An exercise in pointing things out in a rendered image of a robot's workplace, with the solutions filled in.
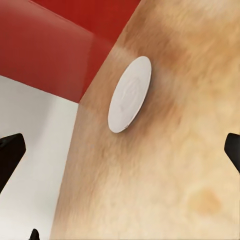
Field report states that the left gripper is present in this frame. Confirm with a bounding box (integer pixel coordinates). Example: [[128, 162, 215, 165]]
[[29, 228, 39, 240]]

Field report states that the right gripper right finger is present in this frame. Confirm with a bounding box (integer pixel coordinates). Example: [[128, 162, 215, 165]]
[[224, 133, 240, 173]]

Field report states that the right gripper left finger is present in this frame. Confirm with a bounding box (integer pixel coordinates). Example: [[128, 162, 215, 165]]
[[0, 133, 26, 193]]

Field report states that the saucer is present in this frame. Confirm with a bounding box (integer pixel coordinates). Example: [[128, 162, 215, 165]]
[[108, 55, 152, 133]]

